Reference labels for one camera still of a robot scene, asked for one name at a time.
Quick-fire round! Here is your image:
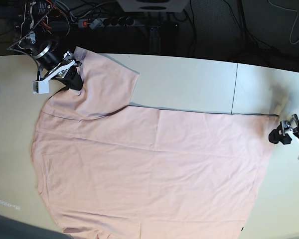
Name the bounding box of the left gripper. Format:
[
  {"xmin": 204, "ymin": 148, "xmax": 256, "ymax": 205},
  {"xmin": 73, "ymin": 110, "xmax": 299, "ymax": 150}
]
[{"xmin": 268, "ymin": 114, "xmax": 299, "ymax": 145}]

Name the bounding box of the metal table leg column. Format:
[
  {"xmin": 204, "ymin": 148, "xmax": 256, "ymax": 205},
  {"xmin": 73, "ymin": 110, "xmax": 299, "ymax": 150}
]
[{"xmin": 149, "ymin": 27, "xmax": 161, "ymax": 55}]

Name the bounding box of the white cable on floor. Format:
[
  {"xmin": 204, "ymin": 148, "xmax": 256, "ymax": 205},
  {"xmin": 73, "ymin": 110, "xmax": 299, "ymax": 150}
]
[{"xmin": 268, "ymin": 0, "xmax": 299, "ymax": 45}]

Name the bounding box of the grey camera stand base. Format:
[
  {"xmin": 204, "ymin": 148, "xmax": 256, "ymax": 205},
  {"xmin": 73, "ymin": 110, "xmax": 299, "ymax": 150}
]
[{"xmin": 117, "ymin": 0, "xmax": 189, "ymax": 12}]

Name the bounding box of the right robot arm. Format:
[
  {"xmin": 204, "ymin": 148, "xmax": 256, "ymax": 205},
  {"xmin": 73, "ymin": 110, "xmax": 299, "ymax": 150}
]
[{"xmin": 7, "ymin": 0, "xmax": 83, "ymax": 94}]

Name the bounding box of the black power strip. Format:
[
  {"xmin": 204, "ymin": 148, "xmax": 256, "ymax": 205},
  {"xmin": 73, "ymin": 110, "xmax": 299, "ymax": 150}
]
[{"xmin": 76, "ymin": 16, "xmax": 136, "ymax": 29}]

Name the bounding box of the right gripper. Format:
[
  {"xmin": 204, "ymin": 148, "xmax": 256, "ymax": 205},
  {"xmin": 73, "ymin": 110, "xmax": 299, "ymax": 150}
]
[{"xmin": 33, "ymin": 42, "xmax": 83, "ymax": 91}]

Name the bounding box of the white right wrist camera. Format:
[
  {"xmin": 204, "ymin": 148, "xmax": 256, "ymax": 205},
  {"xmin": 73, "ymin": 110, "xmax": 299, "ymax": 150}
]
[{"xmin": 32, "ymin": 80, "xmax": 49, "ymax": 94}]

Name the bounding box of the pink T-shirt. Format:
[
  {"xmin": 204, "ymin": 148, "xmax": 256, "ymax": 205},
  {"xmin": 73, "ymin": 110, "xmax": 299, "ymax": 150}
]
[{"xmin": 32, "ymin": 48, "xmax": 278, "ymax": 239}]

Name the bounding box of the black power adapter box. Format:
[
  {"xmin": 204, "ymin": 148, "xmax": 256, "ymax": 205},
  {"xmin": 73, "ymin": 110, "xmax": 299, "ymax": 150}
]
[{"xmin": 160, "ymin": 21, "xmax": 179, "ymax": 38}]

